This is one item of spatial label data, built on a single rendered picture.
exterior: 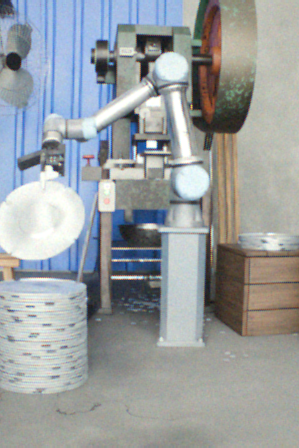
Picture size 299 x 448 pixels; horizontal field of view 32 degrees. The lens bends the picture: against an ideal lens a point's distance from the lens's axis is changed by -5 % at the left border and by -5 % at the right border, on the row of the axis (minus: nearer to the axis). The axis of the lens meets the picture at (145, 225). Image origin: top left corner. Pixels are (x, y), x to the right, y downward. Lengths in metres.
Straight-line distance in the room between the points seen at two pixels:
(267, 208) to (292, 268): 2.03
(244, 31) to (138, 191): 0.94
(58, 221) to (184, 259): 0.57
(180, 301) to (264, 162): 2.37
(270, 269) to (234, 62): 1.03
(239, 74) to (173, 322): 1.25
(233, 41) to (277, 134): 1.76
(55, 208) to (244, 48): 1.38
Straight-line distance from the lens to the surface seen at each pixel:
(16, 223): 1.66
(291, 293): 2.26
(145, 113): 2.80
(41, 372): 1.55
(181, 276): 2.01
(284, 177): 4.28
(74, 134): 1.91
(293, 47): 4.48
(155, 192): 2.64
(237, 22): 2.69
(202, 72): 3.31
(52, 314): 1.52
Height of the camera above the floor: 0.56
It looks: 3 degrees down
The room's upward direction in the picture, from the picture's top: 1 degrees clockwise
